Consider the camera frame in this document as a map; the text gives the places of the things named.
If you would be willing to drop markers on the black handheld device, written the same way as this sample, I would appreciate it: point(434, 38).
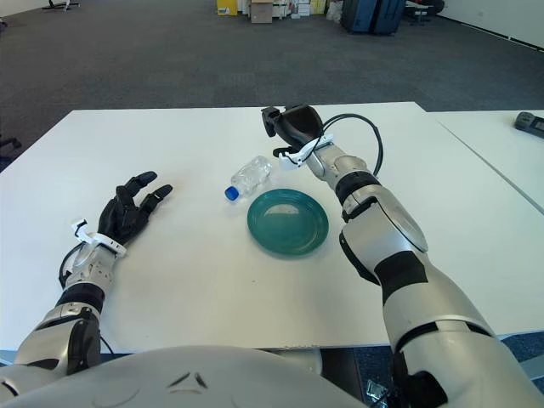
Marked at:
point(529, 123)

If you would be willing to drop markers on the white adjacent table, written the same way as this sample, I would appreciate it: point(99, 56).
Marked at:
point(489, 140)

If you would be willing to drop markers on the black mesh office chair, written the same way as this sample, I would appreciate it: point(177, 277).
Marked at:
point(8, 144)

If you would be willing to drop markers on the grey robot torso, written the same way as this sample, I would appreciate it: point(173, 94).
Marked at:
point(234, 374)

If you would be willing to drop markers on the white plastic bag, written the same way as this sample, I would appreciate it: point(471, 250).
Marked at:
point(334, 12)

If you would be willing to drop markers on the dark navy suitcase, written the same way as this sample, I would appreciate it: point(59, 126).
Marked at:
point(389, 17)

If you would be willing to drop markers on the black swivel chair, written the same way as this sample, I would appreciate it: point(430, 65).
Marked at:
point(424, 10)

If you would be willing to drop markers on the brown cardboard box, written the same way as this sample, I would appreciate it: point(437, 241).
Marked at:
point(261, 13)

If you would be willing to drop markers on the green round plate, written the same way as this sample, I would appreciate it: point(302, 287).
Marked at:
point(289, 225)

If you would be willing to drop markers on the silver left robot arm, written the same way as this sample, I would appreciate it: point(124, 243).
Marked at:
point(89, 268)

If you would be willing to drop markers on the stack of white boxes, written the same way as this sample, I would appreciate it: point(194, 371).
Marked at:
point(297, 7)

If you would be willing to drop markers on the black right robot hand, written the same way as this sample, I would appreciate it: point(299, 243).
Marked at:
point(299, 123)

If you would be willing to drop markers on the blue suitcase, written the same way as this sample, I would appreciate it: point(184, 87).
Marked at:
point(363, 16)

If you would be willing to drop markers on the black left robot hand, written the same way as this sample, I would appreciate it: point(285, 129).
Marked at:
point(123, 217)

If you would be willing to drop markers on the black chair base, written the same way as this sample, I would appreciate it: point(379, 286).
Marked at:
point(61, 4)

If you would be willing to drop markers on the crumpled clear plastic wrapper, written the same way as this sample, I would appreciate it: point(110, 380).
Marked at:
point(376, 391)

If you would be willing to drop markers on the pale yellow boxes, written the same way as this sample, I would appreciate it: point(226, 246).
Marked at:
point(319, 5)

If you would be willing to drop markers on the clear plastic bottle blue cap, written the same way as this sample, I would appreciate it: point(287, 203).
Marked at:
point(251, 174)

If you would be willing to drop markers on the yellow box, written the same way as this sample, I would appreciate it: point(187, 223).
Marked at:
point(227, 7)

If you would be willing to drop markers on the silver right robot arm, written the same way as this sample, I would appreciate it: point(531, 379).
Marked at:
point(382, 229)

